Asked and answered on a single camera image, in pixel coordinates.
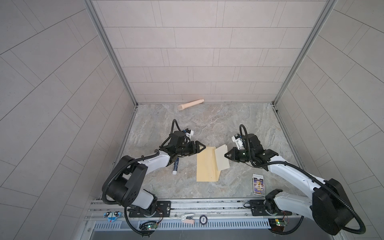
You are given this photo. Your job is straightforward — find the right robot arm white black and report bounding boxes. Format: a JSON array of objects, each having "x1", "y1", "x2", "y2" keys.
[{"x1": 224, "y1": 134, "x2": 365, "y2": 236}]

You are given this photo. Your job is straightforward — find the right circuit board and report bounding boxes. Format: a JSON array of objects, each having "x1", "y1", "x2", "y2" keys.
[{"x1": 268, "y1": 219, "x2": 288, "y2": 233}]

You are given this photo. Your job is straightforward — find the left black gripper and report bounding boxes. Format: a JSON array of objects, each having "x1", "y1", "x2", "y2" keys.
[{"x1": 174, "y1": 141, "x2": 206, "y2": 157}]

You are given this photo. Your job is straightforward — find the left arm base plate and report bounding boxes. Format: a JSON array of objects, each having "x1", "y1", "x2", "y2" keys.
[{"x1": 127, "y1": 201, "x2": 172, "y2": 218}]

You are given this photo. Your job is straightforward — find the left circuit board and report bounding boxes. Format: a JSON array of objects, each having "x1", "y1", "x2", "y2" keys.
[{"x1": 140, "y1": 221, "x2": 159, "y2": 231}]

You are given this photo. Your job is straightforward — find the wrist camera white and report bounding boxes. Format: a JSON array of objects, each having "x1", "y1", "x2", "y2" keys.
[
  {"x1": 232, "y1": 134, "x2": 245, "y2": 150},
  {"x1": 183, "y1": 129, "x2": 194, "y2": 139}
]

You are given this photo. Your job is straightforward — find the yellow manila envelope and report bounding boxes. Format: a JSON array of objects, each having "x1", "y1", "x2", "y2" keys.
[{"x1": 197, "y1": 147, "x2": 221, "y2": 182}]

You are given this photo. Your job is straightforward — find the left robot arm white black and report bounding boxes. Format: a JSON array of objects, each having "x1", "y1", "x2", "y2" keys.
[{"x1": 102, "y1": 130, "x2": 206, "y2": 214}]

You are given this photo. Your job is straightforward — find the circuit board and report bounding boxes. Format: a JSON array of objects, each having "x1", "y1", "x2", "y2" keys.
[
  {"x1": 268, "y1": 219, "x2": 288, "y2": 233},
  {"x1": 140, "y1": 221, "x2": 159, "y2": 231}
]

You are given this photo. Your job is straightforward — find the black corrugated cable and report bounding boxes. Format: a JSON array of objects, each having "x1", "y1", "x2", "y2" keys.
[
  {"x1": 239, "y1": 124, "x2": 367, "y2": 235},
  {"x1": 169, "y1": 119, "x2": 184, "y2": 142}
]

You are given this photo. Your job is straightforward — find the beige wooden pestle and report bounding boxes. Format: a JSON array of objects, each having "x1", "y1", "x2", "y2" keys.
[{"x1": 177, "y1": 99, "x2": 205, "y2": 111}]

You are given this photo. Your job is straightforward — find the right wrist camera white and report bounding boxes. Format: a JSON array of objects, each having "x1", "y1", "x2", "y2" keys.
[{"x1": 232, "y1": 134, "x2": 245, "y2": 150}]

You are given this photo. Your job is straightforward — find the right black corrugated cable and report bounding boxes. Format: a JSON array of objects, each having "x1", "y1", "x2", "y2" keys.
[{"x1": 239, "y1": 124, "x2": 367, "y2": 235}]

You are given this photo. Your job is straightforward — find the white beige tag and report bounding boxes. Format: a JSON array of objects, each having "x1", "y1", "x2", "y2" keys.
[{"x1": 181, "y1": 213, "x2": 195, "y2": 225}]

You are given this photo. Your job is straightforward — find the round black white badge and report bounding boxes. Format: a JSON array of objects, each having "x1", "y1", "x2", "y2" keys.
[{"x1": 199, "y1": 215, "x2": 208, "y2": 225}]

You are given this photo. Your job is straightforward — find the blue white connector clip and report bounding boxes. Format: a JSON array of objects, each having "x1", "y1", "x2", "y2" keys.
[{"x1": 104, "y1": 211, "x2": 122, "y2": 223}]

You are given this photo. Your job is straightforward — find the aluminium mounting rail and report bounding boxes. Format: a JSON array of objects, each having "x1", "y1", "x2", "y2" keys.
[{"x1": 83, "y1": 196, "x2": 335, "y2": 223}]

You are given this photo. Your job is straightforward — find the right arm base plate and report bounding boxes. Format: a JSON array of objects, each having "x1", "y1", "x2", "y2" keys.
[{"x1": 243, "y1": 200, "x2": 292, "y2": 217}]

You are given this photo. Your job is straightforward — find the blue white glue stick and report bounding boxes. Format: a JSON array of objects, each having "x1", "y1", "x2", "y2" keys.
[{"x1": 172, "y1": 158, "x2": 179, "y2": 175}]

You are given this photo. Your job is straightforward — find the left black corrugated cable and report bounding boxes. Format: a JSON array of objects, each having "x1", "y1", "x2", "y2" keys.
[{"x1": 169, "y1": 119, "x2": 184, "y2": 142}]

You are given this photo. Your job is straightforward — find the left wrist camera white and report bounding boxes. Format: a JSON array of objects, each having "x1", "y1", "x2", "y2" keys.
[{"x1": 183, "y1": 129, "x2": 194, "y2": 139}]

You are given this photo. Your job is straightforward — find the cream letter paper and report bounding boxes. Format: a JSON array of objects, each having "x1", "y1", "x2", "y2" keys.
[{"x1": 215, "y1": 145, "x2": 230, "y2": 171}]

